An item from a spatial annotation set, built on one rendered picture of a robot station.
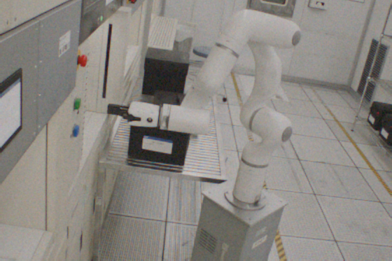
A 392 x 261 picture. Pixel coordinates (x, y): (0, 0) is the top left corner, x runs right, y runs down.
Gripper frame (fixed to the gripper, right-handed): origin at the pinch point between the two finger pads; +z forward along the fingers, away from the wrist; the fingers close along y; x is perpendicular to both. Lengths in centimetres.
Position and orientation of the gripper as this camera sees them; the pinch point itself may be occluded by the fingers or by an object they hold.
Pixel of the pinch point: (113, 109)
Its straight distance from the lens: 142.2
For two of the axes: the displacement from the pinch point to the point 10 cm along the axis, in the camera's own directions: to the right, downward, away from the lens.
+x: 1.6, -9.1, -3.8
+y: 0.0, -3.9, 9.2
